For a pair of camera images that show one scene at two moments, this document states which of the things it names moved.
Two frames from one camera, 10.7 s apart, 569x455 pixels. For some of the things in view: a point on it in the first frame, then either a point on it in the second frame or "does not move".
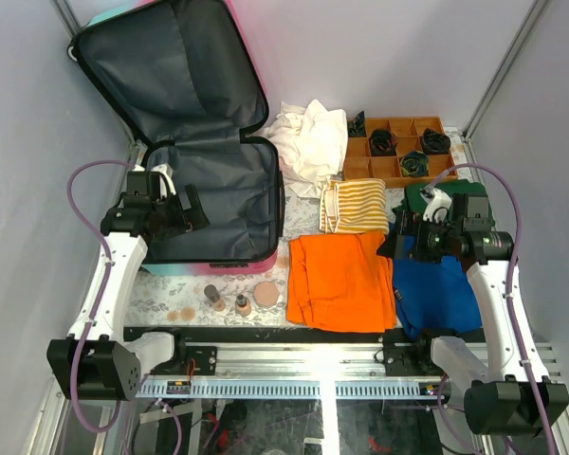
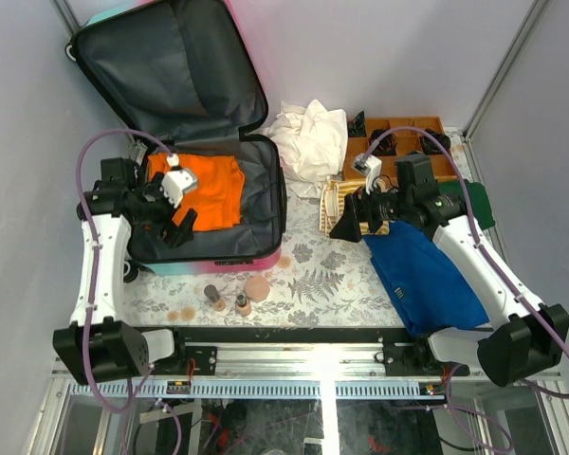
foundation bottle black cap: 243,305 does not move
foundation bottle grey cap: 212,294 does not move
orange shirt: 339,282 -> 218,198
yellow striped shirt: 354,206 does not move
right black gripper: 417,248 -> 358,208
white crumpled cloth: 310,144 does not move
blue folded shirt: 433,295 does not move
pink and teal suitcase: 186,81 does not move
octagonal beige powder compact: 266,294 -> 257,288
